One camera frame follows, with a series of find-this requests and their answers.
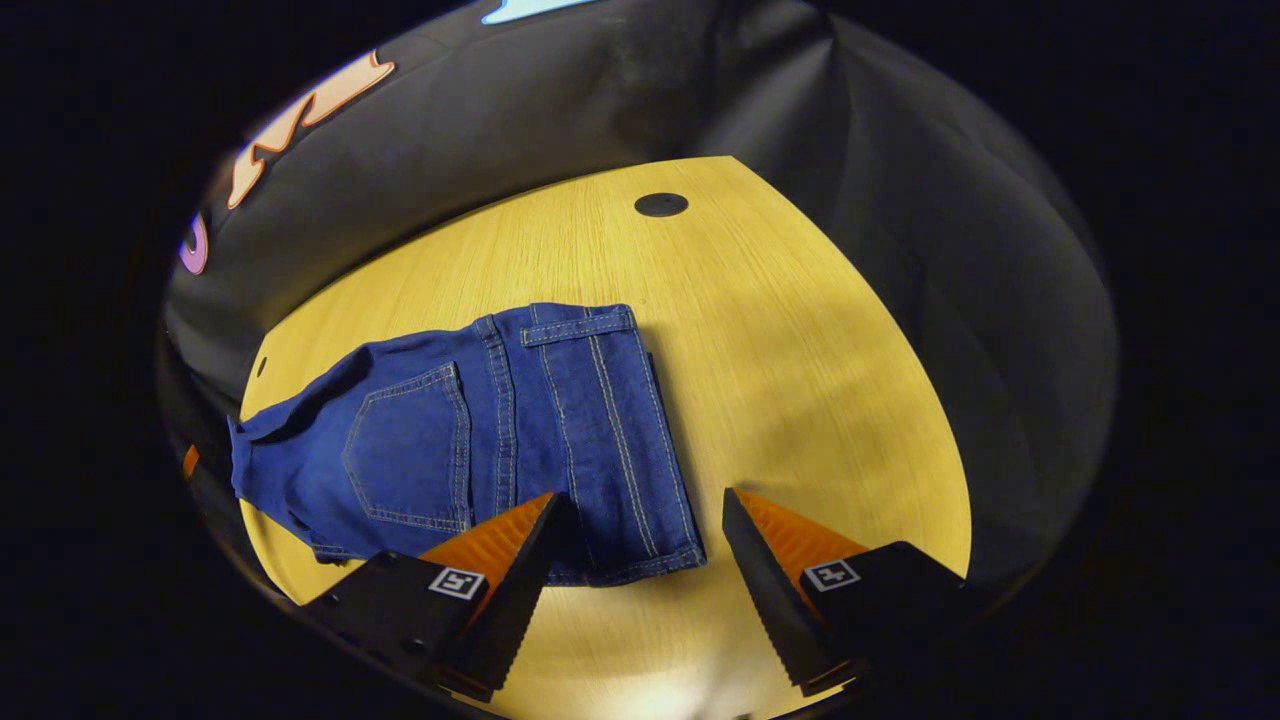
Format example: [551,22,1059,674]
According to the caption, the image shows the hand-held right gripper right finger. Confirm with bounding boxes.
[722,487,996,698]

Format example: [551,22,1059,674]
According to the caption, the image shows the blue denim jeans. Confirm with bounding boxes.
[228,302,708,588]

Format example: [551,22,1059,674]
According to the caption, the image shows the black backdrop cloth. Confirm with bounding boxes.
[160,0,1119,601]

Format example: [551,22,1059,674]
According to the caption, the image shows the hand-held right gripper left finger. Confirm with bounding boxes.
[300,490,579,704]

